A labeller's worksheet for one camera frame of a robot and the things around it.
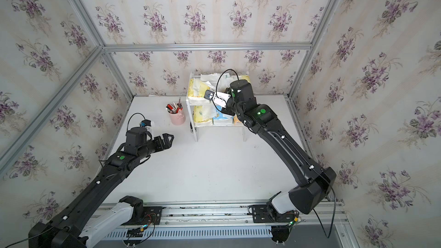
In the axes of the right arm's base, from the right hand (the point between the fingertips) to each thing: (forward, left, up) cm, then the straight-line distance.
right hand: (226, 92), depth 71 cm
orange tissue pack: (-1, -5, -18) cm, 19 cm away
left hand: (-12, +27, -20) cm, 36 cm away
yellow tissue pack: (+2, +14, -17) cm, 23 cm away
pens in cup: (+14, +31, -27) cm, 43 cm away
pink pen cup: (+8, +28, -29) cm, 41 cm away
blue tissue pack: (-2, +2, -16) cm, 16 cm away
